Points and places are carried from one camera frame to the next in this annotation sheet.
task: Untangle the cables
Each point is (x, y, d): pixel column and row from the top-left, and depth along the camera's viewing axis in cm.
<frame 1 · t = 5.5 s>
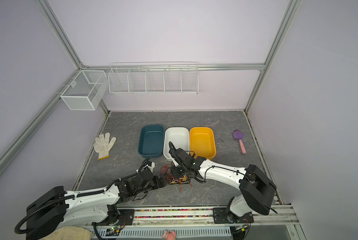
left hand: (164, 181, 82), fingers open
right hand: (172, 171, 82), fingers closed
dark teal plastic bin: (151, 141, 102), point 3 cm above the table
white plastic bin: (179, 136, 105), point 2 cm above the table
yellow plastic bin: (202, 142, 104), on the table
white work glove: (102, 145, 104), on the table
purple pink toy trowel: (239, 135, 107), on the table

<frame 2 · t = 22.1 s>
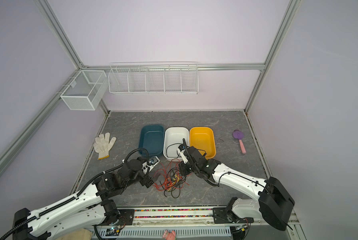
left hand: (151, 168, 76), fingers open
right hand: (179, 166, 81), fingers closed
the named things where they were.

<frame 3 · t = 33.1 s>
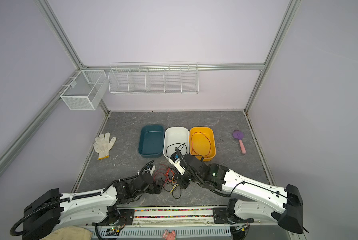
left hand: (156, 183, 83), fingers open
right hand: (174, 177, 71), fingers closed
the named things where they were.

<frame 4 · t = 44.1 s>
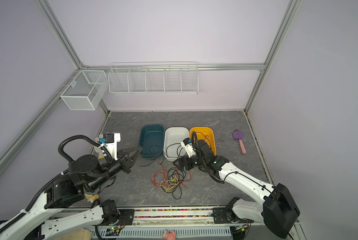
left hand: (141, 152, 57), fingers closed
right hand: (179, 161, 78), fingers open
the named things where they were.

